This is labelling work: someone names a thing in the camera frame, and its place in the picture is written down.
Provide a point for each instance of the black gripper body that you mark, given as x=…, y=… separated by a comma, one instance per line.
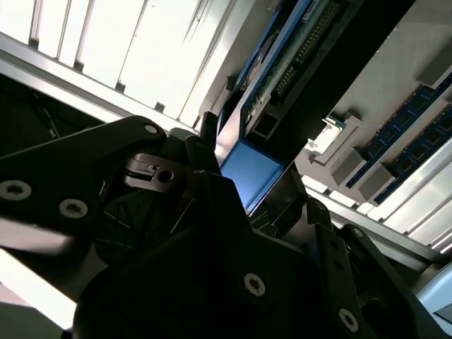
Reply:
x=159, y=289

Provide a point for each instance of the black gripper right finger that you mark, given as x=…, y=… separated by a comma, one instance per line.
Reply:
x=335, y=261

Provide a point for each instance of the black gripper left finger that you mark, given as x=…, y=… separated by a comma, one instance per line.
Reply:
x=53, y=183

